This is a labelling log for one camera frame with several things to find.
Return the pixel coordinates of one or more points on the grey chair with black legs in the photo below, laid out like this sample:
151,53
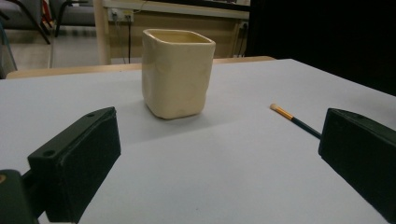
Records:
28,15

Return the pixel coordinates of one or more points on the white power socket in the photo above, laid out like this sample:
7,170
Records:
244,25

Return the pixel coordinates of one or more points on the cream ceramic square cup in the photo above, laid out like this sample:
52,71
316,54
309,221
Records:
176,77

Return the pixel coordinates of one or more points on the black curtain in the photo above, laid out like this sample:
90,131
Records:
323,40

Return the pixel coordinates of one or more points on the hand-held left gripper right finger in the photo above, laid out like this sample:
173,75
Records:
361,155

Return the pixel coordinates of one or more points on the white wall power strip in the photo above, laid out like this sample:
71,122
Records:
120,15

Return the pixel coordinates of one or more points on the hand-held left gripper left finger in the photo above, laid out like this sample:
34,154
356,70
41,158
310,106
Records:
77,161

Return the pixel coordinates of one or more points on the wooden cabinet with outlet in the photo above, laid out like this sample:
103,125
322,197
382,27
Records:
174,28

